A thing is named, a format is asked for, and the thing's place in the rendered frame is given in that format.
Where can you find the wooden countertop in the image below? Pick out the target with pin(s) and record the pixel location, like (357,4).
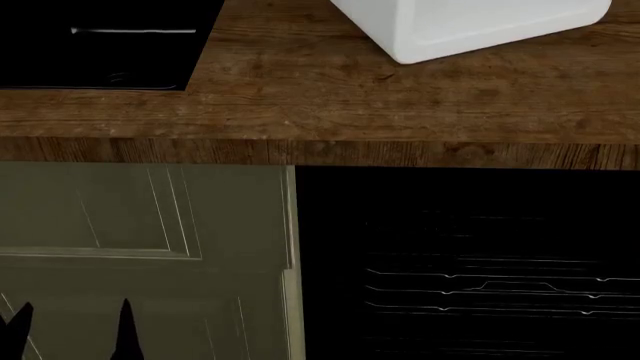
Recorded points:
(320,112)

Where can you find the olive green cabinet door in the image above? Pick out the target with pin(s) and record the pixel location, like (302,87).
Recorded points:
(150,243)

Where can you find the black glass cooktop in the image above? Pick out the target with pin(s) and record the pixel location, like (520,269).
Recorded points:
(95,45)

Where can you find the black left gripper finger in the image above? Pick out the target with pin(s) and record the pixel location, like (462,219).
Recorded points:
(14,333)
(127,333)

